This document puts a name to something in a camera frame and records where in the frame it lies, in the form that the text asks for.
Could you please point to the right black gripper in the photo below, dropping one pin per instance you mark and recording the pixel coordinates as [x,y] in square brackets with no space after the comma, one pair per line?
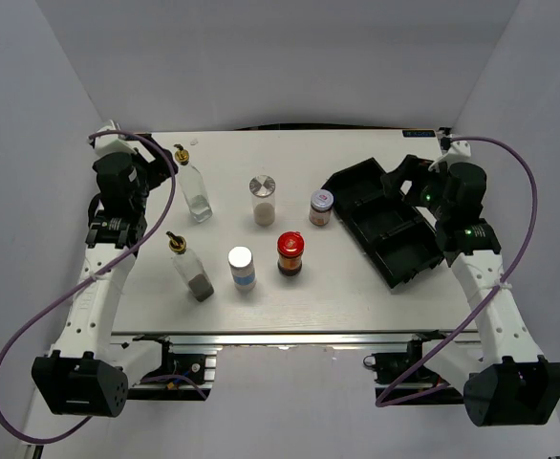
[414,170]

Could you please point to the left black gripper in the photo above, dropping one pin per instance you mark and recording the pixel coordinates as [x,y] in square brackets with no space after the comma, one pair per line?
[159,169]

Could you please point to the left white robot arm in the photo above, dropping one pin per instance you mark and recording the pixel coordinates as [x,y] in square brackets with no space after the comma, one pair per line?
[85,373]

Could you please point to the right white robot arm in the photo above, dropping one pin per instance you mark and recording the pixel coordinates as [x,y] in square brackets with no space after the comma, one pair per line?
[490,358]

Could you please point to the black plastic organizer tray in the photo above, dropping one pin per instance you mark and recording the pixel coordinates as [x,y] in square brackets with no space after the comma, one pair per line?
[395,237]

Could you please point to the blue table logo sticker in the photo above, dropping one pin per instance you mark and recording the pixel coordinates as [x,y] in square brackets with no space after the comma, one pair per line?
[418,133]

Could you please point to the small white-lid sauce jar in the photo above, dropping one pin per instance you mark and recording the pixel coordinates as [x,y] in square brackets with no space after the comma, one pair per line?
[321,204]

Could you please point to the clear silver-lid spice jar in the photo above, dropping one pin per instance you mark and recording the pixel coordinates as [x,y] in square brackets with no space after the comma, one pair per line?
[262,191]

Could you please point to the blue-label silver-lid shaker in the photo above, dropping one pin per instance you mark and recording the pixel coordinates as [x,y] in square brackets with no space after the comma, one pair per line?
[240,261]

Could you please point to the red-lid dark sauce jar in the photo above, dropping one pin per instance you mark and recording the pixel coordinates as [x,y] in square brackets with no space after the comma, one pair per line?
[290,247]

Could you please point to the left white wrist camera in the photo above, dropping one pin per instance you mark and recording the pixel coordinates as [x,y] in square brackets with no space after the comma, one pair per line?
[111,143]

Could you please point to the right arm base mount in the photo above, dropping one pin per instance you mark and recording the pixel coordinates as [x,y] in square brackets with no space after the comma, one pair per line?
[389,365]

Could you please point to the aluminium table frame rail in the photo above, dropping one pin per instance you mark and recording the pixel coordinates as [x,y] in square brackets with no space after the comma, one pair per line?
[359,339]

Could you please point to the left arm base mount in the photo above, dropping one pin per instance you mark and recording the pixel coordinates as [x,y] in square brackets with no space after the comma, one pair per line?
[164,368]

